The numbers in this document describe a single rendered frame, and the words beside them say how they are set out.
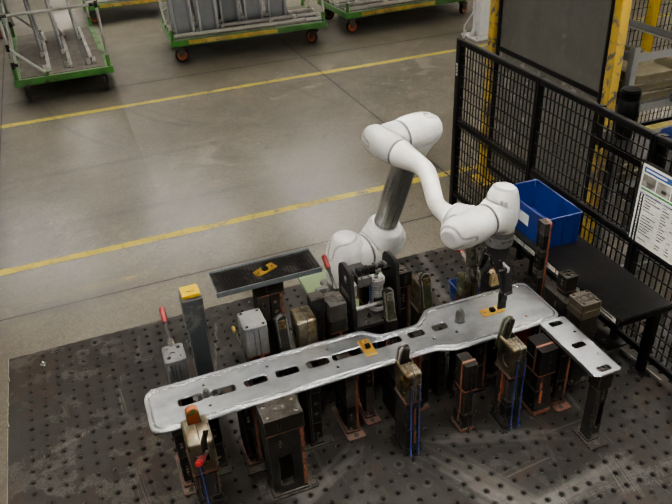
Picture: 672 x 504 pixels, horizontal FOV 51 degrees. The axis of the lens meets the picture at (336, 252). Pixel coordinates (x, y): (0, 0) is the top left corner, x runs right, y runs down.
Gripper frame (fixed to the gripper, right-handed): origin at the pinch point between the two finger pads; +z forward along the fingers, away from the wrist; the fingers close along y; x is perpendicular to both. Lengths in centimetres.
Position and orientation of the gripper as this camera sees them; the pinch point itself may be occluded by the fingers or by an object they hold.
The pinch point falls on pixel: (492, 294)
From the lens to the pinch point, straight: 242.3
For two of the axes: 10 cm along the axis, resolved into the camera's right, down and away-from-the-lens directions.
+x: 9.3, -2.3, 2.9
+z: 0.4, 8.3, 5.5
